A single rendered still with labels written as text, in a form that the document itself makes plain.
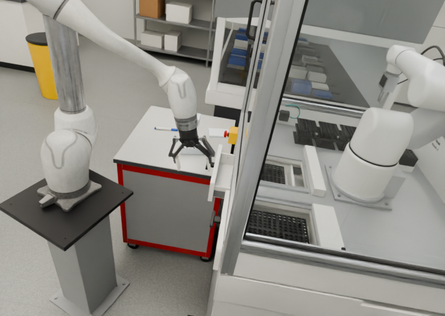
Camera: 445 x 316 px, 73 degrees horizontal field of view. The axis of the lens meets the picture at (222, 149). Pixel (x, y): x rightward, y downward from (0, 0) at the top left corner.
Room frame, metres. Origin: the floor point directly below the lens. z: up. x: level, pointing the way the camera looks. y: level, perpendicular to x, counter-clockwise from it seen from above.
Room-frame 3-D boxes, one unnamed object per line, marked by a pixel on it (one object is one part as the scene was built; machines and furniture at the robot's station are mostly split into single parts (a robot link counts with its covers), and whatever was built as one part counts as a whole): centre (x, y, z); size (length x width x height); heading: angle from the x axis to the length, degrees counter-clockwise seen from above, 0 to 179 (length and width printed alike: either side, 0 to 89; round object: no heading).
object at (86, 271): (0.90, 0.61, 0.38); 0.30 x 0.30 x 0.76; 68
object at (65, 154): (0.91, 0.61, 0.95); 0.18 x 0.16 x 0.22; 14
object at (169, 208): (1.48, 0.24, 0.38); 0.62 x 0.58 x 0.76; 179
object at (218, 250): (0.75, -0.04, 0.87); 0.29 x 0.02 x 0.11; 179
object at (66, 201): (0.88, 0.61, 0.81); 0.22 x 0.18 x 0.06; 156
